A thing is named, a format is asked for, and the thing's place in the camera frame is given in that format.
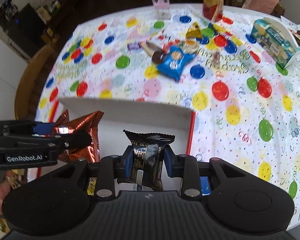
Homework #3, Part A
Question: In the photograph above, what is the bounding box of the black snack packet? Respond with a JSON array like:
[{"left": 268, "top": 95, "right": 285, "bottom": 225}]
[{"left": 117, "top": 130, "right": 175, "bottom": 191}]

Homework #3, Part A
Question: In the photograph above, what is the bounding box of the copper foil snack bag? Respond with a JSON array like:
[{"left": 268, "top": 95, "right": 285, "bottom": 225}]
[{"left": 52, "top": 110, "right": 104, "bottom": 163}]

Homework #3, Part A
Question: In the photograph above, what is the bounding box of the blue cookie packet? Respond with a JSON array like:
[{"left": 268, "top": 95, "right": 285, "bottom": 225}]
[{"left": 157, "top": 46, "right": 196, "bottom": 82}]

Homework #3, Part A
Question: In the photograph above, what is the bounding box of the chocolate ice cream bar snack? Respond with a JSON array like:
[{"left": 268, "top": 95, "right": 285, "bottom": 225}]
[{"left": 140, "top": 41, "right": 167, "bottom": 64}]

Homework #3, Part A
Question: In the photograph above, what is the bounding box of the small red candy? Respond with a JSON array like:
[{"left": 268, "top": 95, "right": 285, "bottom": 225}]
[{"left": 212, "top": 50, "right": 221, "bottom": 66}]

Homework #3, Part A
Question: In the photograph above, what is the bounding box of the purple candy packet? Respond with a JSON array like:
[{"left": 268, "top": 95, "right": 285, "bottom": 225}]
[{"left": 127, "top": 42, "right": 142, "bottom": 51}]

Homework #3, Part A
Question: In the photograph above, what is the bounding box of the yellow triangular snack packet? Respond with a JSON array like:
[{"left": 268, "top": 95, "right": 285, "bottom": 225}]
[{"left": 185, "top": 22, "right": 203, "bottom": 39}]

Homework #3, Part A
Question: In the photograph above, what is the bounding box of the person's left hand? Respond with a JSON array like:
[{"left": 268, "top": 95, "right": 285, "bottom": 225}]
[{"left": 0, "top": 170, "right": 14, "bottom": 215}]

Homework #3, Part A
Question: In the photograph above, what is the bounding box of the wooden chair left side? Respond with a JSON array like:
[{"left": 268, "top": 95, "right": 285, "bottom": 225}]
[{"left": 14, "top": 44, "right": 57, "bottom": 120}]

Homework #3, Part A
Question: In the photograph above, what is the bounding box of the red white cardboard box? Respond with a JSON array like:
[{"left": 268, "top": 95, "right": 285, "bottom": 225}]
[{"left": 27, "top": 96, "right": 197, "bottom": 196}]

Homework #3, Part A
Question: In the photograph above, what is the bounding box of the balloon birthday tablecloth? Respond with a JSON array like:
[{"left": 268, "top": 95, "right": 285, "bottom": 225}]
[{"left": 36, "top": 4, "right": 300, "bottom": 227}]

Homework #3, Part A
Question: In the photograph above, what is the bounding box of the dark wooden sideboard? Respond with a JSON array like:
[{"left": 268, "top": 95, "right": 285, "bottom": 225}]
[{"left": 0, "top": 0, "right": 75, "bottom": 57}]

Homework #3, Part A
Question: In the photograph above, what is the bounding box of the teal tissue pack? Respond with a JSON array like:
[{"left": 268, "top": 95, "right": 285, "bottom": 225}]
[{"left": 251, "top": 18, "right": 298, "bottom": 69}]

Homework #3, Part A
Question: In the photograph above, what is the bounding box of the orange juice bottle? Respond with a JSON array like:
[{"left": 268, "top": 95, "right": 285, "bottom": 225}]
[{"left": 203, "top": 0, "right": 224, "bottom": 22}]

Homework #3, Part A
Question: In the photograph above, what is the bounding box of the pink cloth on chair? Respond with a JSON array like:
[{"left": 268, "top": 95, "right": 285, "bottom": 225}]
[{"left": 242, "top": 0, "right": 280, "bottom": 14}]

